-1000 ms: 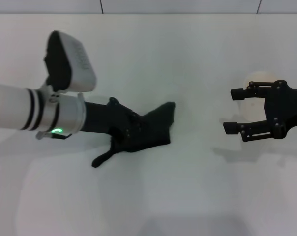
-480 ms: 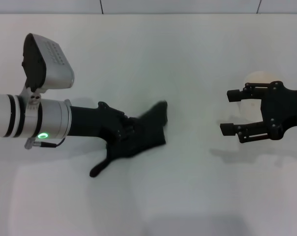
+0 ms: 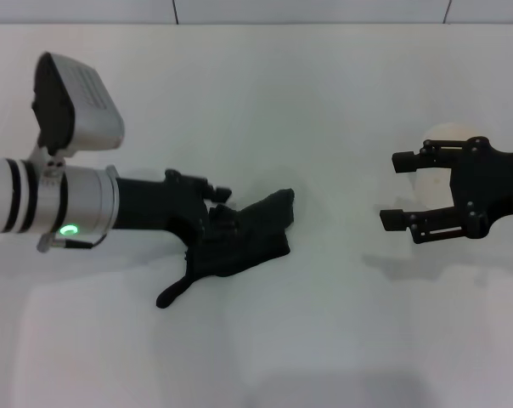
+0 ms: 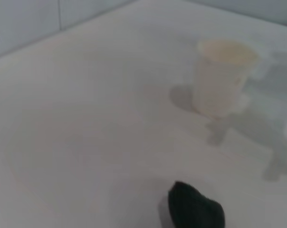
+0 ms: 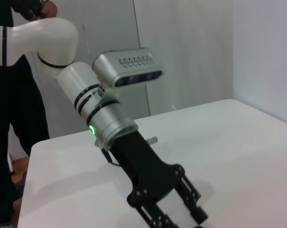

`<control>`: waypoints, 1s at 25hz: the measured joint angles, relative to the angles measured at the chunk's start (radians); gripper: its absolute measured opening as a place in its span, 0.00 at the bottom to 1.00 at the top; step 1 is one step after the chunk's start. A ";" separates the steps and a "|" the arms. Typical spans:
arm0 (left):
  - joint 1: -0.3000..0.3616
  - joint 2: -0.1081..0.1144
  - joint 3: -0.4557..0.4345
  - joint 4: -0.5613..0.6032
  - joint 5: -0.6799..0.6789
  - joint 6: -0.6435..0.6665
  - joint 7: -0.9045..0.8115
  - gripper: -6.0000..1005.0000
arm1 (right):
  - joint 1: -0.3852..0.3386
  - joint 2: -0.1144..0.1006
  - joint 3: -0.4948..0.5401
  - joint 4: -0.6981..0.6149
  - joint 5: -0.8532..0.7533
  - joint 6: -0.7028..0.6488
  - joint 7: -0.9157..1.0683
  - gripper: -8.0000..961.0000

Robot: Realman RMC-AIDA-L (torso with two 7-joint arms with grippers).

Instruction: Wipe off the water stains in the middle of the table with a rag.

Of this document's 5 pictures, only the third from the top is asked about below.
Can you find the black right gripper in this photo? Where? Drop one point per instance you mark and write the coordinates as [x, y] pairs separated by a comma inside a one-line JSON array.
[[494, 183]]

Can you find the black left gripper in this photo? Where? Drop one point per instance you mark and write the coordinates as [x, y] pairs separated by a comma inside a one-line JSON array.
[[154, 204]]

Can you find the clear plastic cup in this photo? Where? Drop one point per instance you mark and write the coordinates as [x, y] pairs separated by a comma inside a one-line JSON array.
[[435, 187]]

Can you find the dark blue rag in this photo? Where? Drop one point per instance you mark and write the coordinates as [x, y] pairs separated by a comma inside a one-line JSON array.
[[248, 242]]

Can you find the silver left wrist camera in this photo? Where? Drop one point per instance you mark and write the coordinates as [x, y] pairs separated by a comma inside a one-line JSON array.
[[86, 110]]

